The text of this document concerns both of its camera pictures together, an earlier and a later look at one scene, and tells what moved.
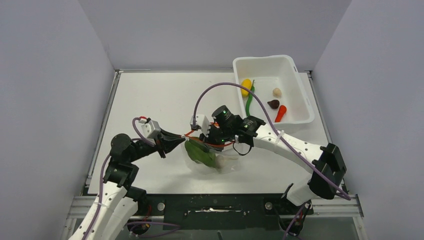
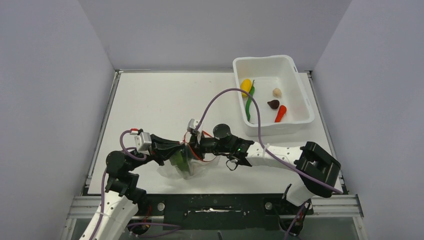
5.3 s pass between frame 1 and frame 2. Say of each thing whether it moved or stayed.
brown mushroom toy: stayed
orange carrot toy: stayed
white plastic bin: stayed
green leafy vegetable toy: moved
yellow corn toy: stayed
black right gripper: moved
